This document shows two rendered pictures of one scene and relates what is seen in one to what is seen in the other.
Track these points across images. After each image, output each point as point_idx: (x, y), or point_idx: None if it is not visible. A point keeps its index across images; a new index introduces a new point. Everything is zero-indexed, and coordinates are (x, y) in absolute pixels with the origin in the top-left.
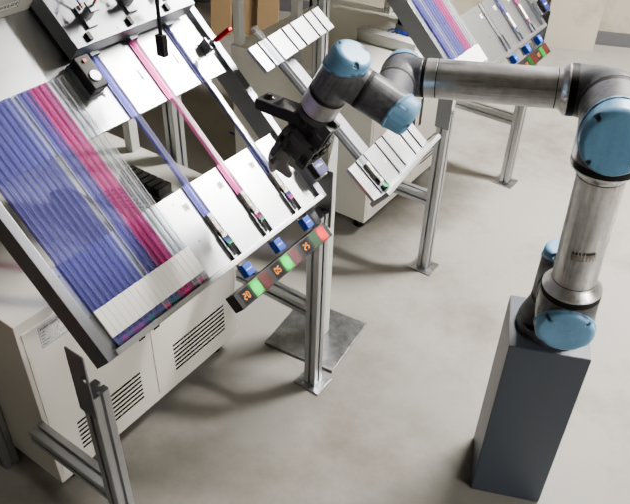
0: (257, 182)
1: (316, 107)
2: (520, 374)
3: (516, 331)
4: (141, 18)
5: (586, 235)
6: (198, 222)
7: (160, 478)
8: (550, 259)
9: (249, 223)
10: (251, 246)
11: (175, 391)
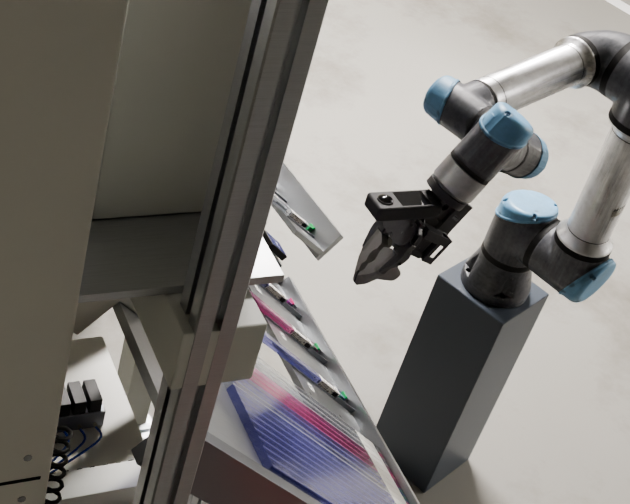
0: (274, 306)
1: (478, 190)
2: (500, 345)
3: (488, 307)
4: None
5: (629, 190)
6: (322, 395)
7: None
8: (532, 222)
9: (315, 361)
10: (348, 384)
11: None
